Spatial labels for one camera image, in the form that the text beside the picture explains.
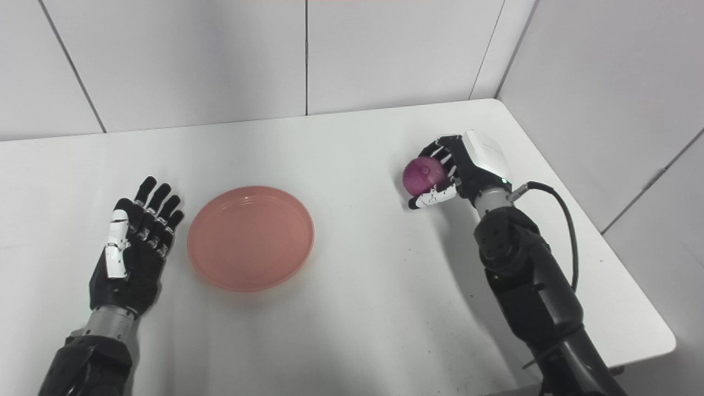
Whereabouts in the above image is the pink round plate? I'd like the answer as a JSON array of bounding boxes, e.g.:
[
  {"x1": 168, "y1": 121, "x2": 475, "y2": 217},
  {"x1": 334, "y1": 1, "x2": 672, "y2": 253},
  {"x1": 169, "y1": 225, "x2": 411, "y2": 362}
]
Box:
[{"x1": 186, "y1": 186, "x2": 315, "y2": 292}]

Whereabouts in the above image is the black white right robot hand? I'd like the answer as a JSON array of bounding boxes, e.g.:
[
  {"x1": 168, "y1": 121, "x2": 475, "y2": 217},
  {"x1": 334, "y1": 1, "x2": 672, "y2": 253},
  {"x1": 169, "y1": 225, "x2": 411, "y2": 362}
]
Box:
[{"x1": 408, "y1": 130, "x2": 514, "y2": 211}]

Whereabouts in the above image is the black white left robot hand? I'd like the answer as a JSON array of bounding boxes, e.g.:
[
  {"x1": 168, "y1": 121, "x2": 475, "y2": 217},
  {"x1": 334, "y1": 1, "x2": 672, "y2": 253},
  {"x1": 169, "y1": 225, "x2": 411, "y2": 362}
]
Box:
[{"x1": 89, "y1": 176, "x2": 186, "y2": 320}]

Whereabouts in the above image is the purple red onion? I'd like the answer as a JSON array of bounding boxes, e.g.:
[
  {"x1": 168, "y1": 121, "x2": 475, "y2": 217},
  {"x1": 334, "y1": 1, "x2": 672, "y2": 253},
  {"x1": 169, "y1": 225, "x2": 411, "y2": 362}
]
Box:
[{"x1": 402, "y1": 156, "x2": 448, "y2": 196}]

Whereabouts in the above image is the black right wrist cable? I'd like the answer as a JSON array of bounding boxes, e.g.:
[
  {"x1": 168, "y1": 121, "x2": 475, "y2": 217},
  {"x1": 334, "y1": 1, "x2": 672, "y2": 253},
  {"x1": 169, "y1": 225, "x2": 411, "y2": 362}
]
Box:
[{"x1": 506, "y1": 181, "x2": 580, "y2": 293}]

